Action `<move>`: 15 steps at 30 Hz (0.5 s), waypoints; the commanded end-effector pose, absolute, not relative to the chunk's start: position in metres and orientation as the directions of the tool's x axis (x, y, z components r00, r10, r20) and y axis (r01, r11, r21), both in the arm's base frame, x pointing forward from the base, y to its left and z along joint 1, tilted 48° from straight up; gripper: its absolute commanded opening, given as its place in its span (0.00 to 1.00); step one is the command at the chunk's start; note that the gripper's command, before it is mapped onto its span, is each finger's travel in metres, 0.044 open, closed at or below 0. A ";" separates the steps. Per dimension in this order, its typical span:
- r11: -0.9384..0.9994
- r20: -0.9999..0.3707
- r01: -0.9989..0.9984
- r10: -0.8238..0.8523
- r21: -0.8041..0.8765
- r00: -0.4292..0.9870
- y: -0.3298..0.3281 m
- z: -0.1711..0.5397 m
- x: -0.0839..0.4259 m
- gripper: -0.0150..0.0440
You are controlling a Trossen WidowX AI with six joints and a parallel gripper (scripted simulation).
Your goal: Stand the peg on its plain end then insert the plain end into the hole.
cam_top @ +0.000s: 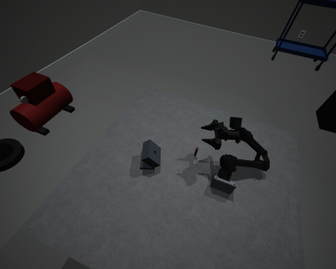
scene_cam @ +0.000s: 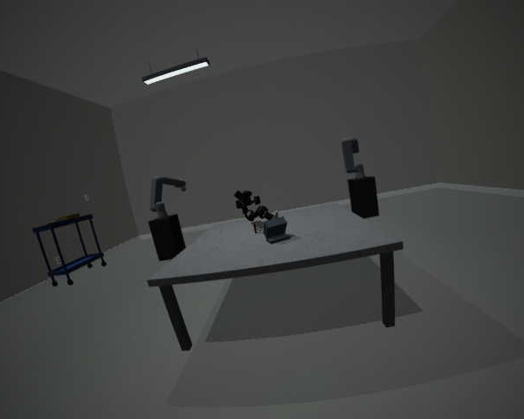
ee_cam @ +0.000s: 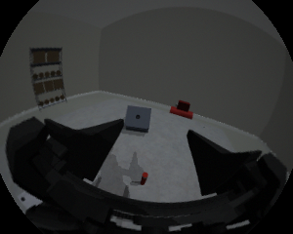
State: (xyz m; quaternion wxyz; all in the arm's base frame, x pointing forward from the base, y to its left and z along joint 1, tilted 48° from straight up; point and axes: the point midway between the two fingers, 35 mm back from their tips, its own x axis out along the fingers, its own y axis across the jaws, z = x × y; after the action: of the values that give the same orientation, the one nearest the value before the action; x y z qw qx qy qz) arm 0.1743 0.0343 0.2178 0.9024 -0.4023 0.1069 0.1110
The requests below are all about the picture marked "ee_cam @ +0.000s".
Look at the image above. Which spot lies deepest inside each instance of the red peg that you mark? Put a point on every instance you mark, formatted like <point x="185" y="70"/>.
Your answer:
<point x="144" y="178"/>

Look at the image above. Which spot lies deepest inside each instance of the dark grey sloped panel with hole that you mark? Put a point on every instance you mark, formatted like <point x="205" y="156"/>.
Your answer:
<point x="137" y="119"/>

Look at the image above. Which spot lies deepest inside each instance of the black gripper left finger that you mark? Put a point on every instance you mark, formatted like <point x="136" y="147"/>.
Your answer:
<point x="89" y="147"/>

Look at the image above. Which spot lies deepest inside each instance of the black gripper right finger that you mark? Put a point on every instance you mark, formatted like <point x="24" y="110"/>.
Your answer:
<point x="214" y="164"/>

